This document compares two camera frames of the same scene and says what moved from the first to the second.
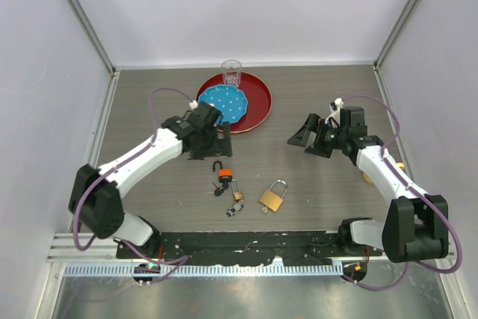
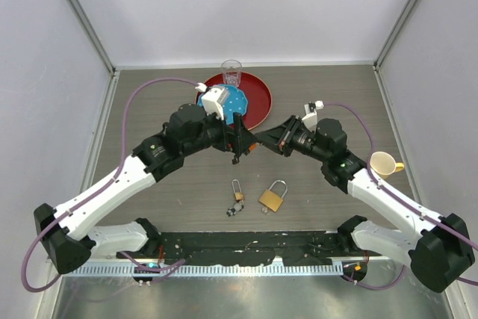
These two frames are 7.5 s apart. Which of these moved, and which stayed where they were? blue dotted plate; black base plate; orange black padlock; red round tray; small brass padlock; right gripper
Moved: orange black padlock; right gripper
Stayed: red round tray; small brass padlock; blue dotted plate; black base plate
